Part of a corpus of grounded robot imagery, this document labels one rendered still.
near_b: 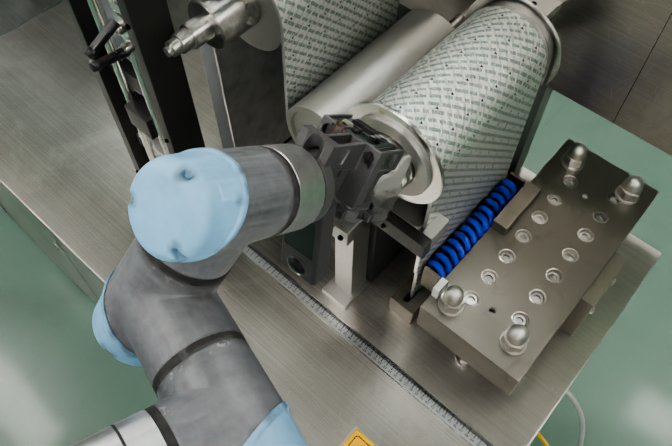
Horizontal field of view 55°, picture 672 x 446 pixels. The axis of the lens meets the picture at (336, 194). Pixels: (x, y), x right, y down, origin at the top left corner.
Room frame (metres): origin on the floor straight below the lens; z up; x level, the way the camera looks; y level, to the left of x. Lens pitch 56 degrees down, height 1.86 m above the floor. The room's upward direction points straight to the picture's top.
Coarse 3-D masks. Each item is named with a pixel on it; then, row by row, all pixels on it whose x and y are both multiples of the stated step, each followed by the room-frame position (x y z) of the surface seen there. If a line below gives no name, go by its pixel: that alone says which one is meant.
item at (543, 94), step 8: (400, 8) 0.88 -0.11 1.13; (408, 8) 0.87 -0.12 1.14; (400, 16) 0.88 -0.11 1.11; (544, 88) 0.69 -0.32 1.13; (536, 96) 0.70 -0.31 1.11; (544, 96) 0.69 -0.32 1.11; (536, 104) 0.69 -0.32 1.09; (544, 104) 0.71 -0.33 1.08; (536, 112) 0.69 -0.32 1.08; (528, 120) 0.69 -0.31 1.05; (536, 120) 0.70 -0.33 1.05; (528, 128) 0.69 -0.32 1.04; (536, 128) 0.71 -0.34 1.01; (528, 136) 0.69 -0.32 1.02; (520, 144) 0.69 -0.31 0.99; (528, 144) 0.70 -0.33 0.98; (520, 152) 0.69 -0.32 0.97; (512, 160) 0.70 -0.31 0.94; (520, 160) 0.70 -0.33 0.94; (512, 168) 0.69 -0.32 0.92
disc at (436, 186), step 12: (360, 108) 0.50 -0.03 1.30; (372, 108) 0.49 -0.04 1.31; (384, 108) 0.48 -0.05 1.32; (396, 120) 0.47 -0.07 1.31; (408, 120) 0.46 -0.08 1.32; (408, 132) 0.46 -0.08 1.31; (420, 132) 0.45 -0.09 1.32; (420, 144) 0.45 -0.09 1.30; (432, 156) 0.43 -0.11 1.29; (432, 168) 0.43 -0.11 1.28; (432, 180) 0.43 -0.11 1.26; (432, 192) 0.43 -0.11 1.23
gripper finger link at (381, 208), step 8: (376, 200) 0.36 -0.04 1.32; (384, 200) 0.37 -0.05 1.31; (392, 200) 0.38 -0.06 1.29; (368, 208) 0.35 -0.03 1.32; (376, 208) 0.35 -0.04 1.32; (384, 208) 0.35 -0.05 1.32; (360, 216) 0.34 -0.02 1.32; (368, 216) 0.34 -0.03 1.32; (376, 216) 0.34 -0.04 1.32; (384, 216) 0.35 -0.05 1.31
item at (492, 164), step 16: (528, 112) 0.60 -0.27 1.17; (512, 128) 0.57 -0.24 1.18; (496, 144) 0.54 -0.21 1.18; (512, 144) 0.59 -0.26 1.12; (480, 160) 0.51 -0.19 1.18; (496, 160) 0.56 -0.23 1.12; (464, 176) 0.49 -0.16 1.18; (480, 176) 0.53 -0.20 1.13; (496, 176) 0.58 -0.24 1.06; (448, 192) 0.46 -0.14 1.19; (464, 192) 0.50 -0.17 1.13; (480, 192) 0.54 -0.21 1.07; (432, 208) 0.44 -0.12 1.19; (448, 208) 0.47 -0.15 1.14; (464, 208) 0.51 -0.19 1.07; (448, 224) 0.48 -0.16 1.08; (416, 272) 0.43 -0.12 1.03
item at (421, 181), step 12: (516, 12) 0.66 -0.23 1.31; (540, 36) 0.63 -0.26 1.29; (372, 120) 0.48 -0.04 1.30; (384, 120) 0.48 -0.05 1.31; (384, 132) 0.47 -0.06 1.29; (396, 132) 0.46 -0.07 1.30; (408, 144) 0.45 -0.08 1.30; (420, 156) 0.44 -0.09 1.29; (420, 168) 0.44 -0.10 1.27; (420, 180) 0.43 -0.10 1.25; (408, 192) 0.44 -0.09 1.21; (420, 192) 0.43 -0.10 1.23
